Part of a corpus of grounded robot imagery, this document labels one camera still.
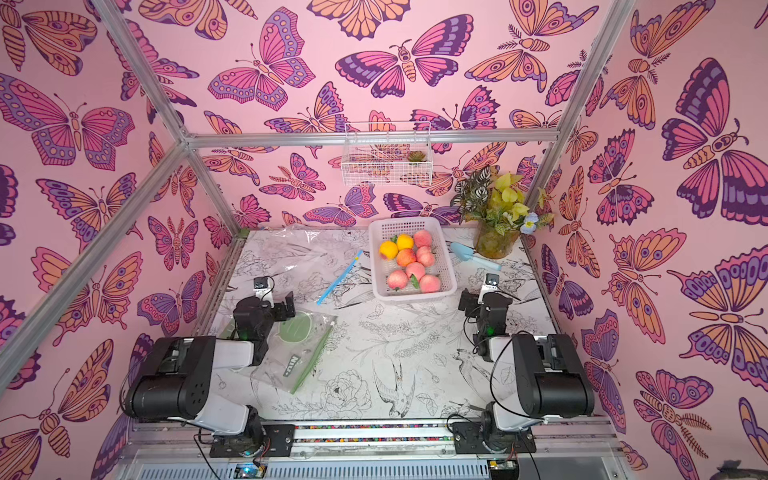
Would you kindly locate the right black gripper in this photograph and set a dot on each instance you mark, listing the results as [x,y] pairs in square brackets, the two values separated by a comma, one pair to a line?
[472,303]

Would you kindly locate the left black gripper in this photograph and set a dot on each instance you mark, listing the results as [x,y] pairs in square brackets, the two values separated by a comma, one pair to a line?
[280,308]

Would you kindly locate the pink peach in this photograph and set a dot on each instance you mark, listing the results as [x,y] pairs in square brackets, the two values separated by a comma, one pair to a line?
[416,270]
[397,280]
[429,284]
[422,238]

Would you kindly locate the clear blue-zipper zip-top bag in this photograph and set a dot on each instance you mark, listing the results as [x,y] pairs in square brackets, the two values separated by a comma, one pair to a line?
[322,267]

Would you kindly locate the orange-red peach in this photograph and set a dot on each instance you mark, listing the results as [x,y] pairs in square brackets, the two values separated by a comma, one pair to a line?
[405,257]

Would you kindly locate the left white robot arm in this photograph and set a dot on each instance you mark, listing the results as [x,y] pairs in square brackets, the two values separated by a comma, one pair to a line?
[174,381]

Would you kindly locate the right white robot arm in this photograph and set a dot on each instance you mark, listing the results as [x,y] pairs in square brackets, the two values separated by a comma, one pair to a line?
[533,379]

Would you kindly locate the clear green-zipper zip-top bag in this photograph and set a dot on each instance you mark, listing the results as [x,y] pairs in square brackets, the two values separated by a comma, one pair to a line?
[284,358]

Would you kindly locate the pink peach mid right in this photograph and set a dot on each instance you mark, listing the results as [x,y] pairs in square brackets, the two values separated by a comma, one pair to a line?
[425,256]

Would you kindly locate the yellow peach right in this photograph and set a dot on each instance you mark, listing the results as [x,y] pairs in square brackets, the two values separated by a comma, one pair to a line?
[404,241]

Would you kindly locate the yellow peach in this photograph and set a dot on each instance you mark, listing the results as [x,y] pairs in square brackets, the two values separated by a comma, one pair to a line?
[404,241]
[388,250]

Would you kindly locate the yellow peach left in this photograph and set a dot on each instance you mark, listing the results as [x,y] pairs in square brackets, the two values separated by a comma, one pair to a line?
[388,250]

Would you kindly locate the light blue scoop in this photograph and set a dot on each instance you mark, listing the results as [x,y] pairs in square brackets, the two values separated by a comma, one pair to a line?
[466,253]

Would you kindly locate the potted artificial plant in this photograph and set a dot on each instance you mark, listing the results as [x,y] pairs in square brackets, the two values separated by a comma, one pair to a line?
[496,203]

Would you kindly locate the pink plastic basket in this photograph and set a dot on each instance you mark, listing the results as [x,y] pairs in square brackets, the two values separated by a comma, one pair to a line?
[389,229]

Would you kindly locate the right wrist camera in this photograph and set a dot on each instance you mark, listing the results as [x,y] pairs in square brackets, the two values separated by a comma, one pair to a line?
[490,284]

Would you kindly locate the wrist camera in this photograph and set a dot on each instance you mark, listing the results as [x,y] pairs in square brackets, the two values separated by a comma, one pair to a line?
[263,287]
[490,284]

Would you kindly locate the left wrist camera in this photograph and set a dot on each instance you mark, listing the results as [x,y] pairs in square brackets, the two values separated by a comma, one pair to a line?
[263,287]

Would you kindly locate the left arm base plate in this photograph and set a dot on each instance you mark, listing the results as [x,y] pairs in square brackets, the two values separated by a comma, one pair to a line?
[269,441]

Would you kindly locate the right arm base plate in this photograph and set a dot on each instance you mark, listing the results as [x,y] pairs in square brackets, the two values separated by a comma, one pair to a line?
[474,438]

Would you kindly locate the white wire wall basket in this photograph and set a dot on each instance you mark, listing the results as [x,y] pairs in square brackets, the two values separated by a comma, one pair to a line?
[388,153]

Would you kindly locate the aluminium frame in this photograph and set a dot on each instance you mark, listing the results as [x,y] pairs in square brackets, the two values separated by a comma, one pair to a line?
[46,313]

